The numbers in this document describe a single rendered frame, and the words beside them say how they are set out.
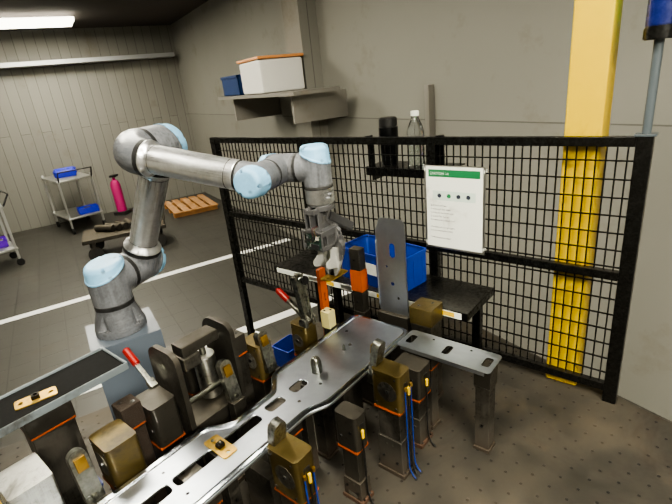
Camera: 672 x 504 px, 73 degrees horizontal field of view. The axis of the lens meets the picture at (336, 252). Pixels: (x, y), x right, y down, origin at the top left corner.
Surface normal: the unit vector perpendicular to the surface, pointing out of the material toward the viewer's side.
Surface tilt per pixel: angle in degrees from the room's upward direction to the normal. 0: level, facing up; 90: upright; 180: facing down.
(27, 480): 0
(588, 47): 90
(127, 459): 90
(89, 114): 90
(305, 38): 90
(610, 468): 0
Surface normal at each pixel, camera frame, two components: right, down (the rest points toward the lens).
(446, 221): -0.63, 0.33
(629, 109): -0.84, 0.27
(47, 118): 0.53, 0.25
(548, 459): -0.10, -0.93
